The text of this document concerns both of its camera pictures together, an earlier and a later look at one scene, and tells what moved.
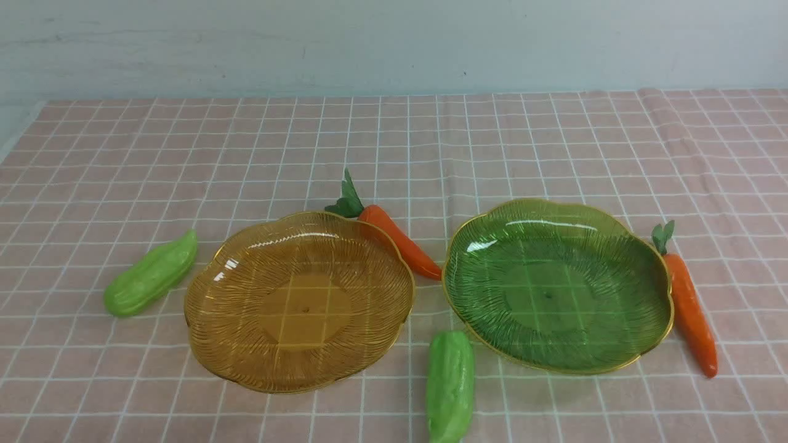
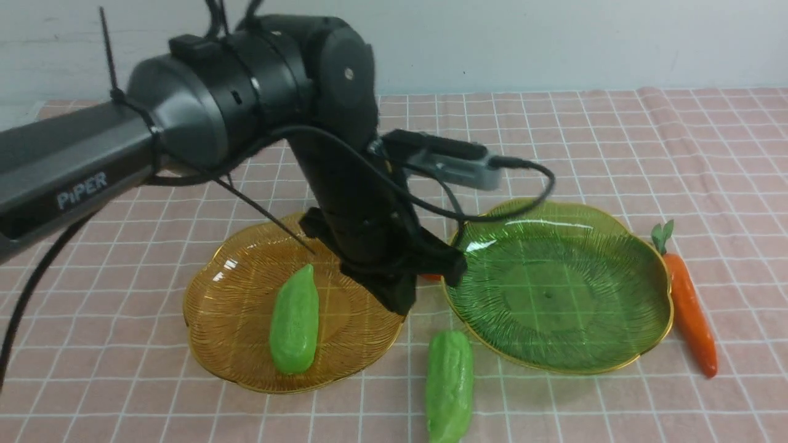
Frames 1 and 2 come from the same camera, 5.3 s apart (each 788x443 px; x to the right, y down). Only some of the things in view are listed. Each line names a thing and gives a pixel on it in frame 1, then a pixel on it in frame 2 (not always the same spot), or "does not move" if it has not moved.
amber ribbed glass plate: x=299 y=302 does not move
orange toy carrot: x=685 y=307 does not move
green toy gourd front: x=450 y=385 does not move
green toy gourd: x=150 y=278 → x=294 y=322
